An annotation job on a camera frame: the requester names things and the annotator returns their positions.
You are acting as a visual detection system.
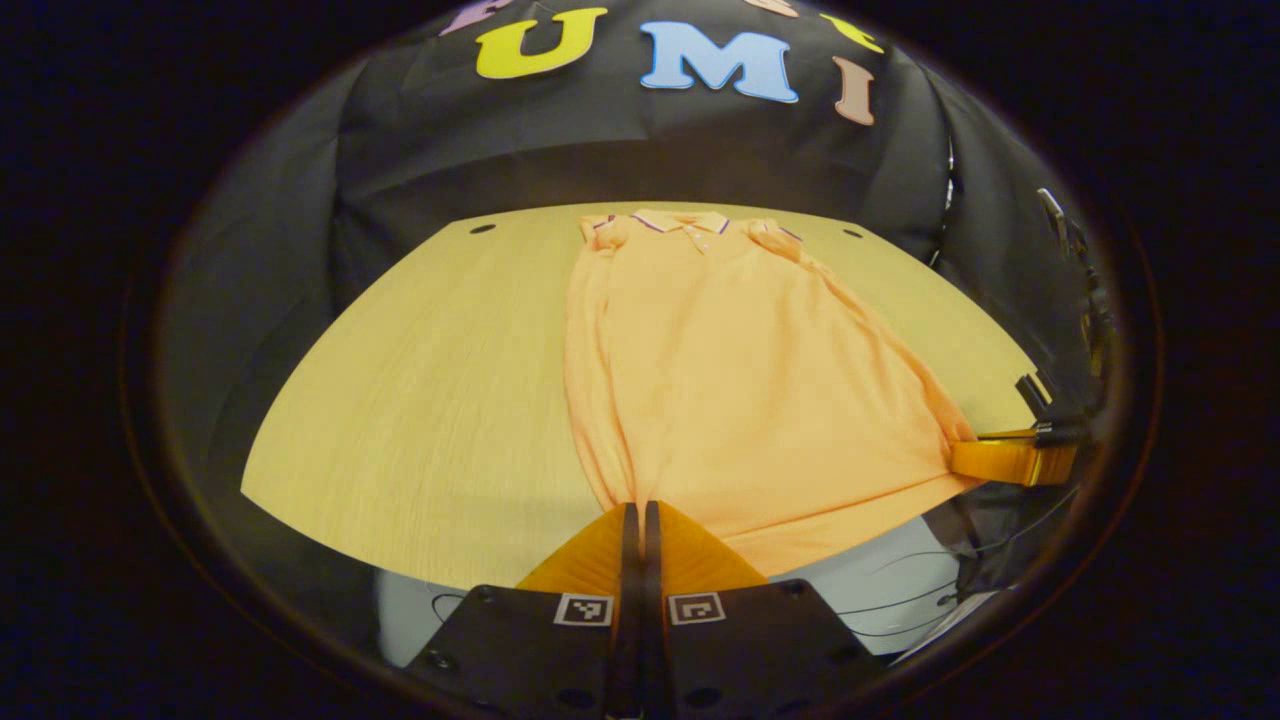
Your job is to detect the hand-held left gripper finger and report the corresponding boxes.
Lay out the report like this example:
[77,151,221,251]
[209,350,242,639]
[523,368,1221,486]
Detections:
[405,503,641,720]
[643,500,891,720]

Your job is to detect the orange T-shirt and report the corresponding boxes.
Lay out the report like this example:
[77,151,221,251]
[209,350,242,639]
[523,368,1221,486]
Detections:
[563,208,986,579]

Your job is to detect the black floor cable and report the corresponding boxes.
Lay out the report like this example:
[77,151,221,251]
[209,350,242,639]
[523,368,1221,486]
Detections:
[835,490,1076,641]

